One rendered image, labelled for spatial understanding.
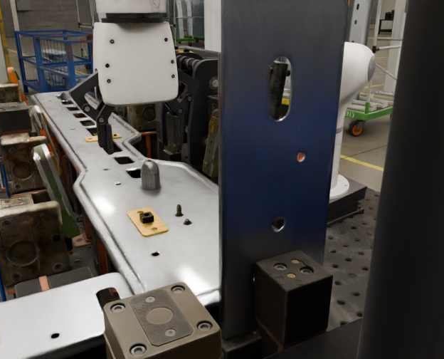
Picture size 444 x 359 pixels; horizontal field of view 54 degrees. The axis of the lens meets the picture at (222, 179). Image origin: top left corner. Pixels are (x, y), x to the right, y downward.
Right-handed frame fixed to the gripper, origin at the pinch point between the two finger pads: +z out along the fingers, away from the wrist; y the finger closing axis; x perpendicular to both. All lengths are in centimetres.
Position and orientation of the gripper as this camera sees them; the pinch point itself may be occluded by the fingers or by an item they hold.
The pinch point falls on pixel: (141, 139)
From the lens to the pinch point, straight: 60.0
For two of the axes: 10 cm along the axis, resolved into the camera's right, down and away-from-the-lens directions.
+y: -8.8, 1.7, -4.4
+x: 4.7, 3.2, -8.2
